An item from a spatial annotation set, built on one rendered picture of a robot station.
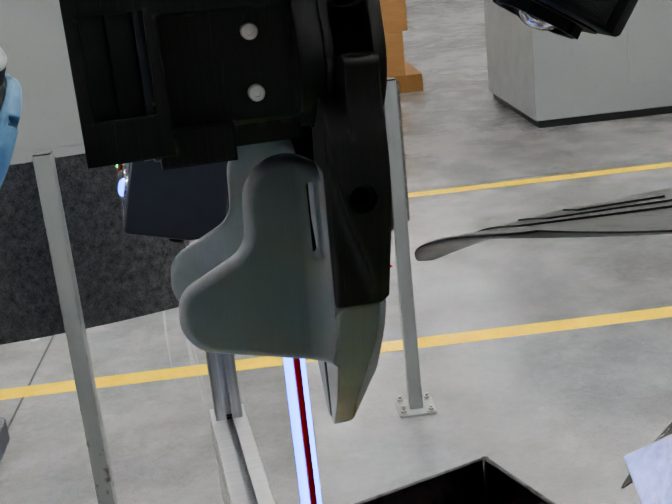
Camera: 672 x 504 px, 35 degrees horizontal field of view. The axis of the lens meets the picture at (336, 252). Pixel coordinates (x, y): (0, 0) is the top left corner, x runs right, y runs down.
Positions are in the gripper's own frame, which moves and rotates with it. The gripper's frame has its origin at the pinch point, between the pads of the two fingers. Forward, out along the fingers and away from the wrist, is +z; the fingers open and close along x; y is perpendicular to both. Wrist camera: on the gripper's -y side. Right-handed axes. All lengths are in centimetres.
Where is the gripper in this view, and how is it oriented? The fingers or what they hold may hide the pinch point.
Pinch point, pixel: (358, 376)
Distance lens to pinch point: 34.2
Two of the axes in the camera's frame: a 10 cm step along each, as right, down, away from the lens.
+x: 2.1, 2.7, -9.4
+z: 1.0, 9.5, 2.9
